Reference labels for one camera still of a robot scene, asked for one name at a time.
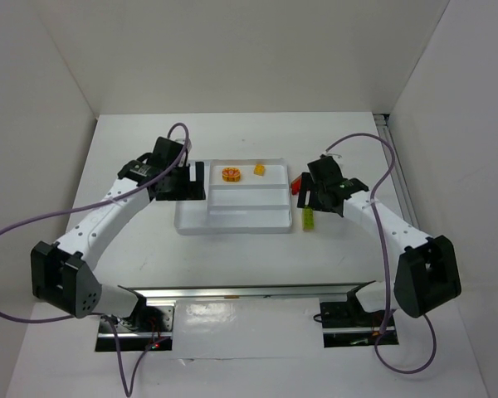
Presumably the white divided tray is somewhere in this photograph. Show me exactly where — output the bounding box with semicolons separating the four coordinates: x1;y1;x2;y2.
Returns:
174;158;292;235

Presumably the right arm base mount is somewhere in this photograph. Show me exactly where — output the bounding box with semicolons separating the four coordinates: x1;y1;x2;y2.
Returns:
312;302;384;348

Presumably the small yellow lego brick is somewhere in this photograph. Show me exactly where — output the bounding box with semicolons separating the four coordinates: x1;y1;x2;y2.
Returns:
253;164;266;177

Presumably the red lego piece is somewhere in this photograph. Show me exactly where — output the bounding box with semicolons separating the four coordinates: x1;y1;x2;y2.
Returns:
290;176;302;196

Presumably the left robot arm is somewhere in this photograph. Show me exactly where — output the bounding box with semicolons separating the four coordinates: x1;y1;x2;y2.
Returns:
31;137;206;331

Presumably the aluminium front rail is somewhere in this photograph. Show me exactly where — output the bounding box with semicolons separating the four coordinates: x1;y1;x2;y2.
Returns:
116;281;386;300

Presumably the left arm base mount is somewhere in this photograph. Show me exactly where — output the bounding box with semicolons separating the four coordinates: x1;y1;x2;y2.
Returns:
95;300;175;352

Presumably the aluminium side rail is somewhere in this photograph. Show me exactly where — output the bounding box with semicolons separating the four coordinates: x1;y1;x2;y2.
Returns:
373;114;420;228

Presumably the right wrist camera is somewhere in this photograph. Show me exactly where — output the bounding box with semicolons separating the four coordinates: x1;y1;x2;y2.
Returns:
320;153;342;162

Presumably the green yellow lego stack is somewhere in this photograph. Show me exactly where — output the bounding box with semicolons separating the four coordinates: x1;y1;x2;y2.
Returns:
302;206;315;231

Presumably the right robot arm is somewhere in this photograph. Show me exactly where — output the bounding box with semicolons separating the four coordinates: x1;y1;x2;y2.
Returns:
297;156;461;318

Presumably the round orange lego piece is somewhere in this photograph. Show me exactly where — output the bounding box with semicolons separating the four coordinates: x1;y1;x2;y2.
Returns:
221;167;242;182

